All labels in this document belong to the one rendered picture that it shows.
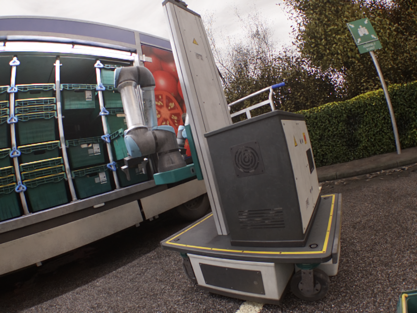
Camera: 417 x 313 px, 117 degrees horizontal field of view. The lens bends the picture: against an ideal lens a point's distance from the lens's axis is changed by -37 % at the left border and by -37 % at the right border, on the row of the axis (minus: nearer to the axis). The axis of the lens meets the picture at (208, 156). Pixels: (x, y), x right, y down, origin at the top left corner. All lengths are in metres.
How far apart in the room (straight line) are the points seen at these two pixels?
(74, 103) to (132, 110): 1.10
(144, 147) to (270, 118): 0.59
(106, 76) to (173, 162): 1.57
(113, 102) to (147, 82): 1.08
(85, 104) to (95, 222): 1.11
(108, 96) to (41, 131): 0.80
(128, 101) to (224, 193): 0.67
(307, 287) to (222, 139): 0.73
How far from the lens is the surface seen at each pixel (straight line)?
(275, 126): 0.73
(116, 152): 2.03
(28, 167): 1.85
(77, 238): 1.75
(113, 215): 1.84
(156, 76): 2.51
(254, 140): 0.76
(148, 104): 1.23
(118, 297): 1.49
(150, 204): 2.02
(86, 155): 1.97
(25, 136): 1.92
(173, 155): 1.02
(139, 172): 2.18
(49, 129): 1.95
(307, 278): 0.92
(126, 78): 1.16
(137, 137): 1.00
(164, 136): 1.02
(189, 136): 1.07
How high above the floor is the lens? 0.74
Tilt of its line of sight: level
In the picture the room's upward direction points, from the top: 14 degrees counter-clockwise
